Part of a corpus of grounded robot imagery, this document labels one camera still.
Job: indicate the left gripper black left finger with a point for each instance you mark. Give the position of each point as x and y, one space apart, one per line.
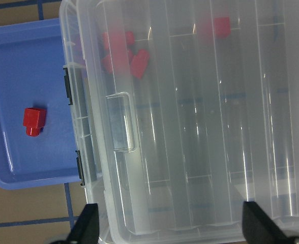
87 227

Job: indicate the red block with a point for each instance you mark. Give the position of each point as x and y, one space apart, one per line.
34 120
107 64
139 63
105 41
222 27
130 40

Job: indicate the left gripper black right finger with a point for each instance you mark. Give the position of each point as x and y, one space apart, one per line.
258 227

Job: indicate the clear plastic storage box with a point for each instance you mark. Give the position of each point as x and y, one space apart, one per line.
171 157

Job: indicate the black box latch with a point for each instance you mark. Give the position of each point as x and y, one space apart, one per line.
67 85

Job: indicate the blue plastic tray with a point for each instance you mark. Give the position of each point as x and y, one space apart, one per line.
32 75

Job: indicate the red block in box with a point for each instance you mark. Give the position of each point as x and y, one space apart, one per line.
139 63
130 40
222 27
107 64
105 41

